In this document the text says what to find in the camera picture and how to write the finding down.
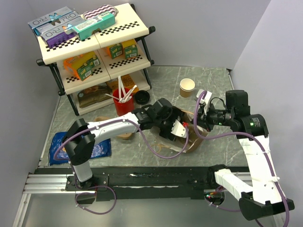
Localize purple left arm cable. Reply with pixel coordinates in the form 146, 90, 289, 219
53, 119, 190, 215

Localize purple RO foil box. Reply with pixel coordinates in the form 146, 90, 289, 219
41, 24, 76, 48

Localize green orange snack box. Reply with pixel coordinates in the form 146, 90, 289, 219
81, 54, 100, 69
75, 62, 95, 81

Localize red ribbed plastic cup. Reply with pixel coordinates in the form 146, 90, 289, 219
112, 88, 134, 116

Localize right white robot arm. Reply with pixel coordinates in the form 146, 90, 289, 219
193, 90, 294, 227

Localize purple wavy pouch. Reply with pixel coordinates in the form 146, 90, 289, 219
83, 4, 119, 20

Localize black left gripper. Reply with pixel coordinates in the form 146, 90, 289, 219
154, 109, 185, 141

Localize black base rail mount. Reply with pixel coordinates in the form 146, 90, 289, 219
59, 165, 261, 204

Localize cream checkered shelf rack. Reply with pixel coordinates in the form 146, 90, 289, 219
36, 3, 156, 116

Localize teal foil box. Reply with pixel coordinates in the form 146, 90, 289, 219
72, 11, 116, 40

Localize brown snack bag lower shelf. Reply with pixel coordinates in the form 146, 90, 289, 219
77, 85, 112, 108

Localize brown paper takeout bag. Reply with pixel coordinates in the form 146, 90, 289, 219
151, 109, 203, 153

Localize silver RO foil box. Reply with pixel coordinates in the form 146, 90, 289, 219
28, 7, 79, 36

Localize black coffee cup lids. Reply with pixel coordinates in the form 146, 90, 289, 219
134, 90, 150, 105

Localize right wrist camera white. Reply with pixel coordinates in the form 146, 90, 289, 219
196, 89, 212, 114

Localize brown pulp cup carrier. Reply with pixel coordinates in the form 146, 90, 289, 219
94, 116, 132, 140

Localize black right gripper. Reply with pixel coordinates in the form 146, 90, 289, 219
191, 100, 234, 132

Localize brown paper cups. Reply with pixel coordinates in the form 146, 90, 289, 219
179, 78, 196, 98

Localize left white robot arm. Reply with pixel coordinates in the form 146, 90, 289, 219
62, 98, 188, 190

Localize white wrapped straw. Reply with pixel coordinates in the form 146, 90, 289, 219
123, 85, 137, 103
118, 76, 125, 103

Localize blue Doritos chip bag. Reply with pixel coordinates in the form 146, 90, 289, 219
48, 131, 111, 166

